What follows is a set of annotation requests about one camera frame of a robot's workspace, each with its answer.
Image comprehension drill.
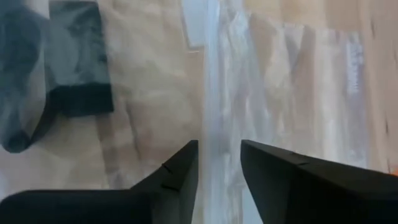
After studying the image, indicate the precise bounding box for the clear zip bag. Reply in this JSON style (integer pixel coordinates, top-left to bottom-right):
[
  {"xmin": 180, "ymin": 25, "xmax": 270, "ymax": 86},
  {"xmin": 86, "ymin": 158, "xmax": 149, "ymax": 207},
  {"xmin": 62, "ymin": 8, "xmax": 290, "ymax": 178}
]
[{"xmin": 0, "ymin": 0, "xmax": 389, "ymax": 224}]

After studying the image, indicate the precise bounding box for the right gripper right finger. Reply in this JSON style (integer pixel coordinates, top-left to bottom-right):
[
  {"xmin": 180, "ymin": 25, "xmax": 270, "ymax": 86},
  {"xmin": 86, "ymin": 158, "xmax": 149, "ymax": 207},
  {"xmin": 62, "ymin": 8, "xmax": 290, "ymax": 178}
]
[{"xmin": 240, "ymin": 139, "xmax": 398, "ymax": 224}]

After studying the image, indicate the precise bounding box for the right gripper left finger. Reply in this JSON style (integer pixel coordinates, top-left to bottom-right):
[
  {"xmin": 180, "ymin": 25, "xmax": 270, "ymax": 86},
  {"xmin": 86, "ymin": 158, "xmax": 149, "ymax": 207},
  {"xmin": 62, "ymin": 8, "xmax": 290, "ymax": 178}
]
[{"xmin": 0, "ymin": 139, "xmax": 199, "ymax": 224}]

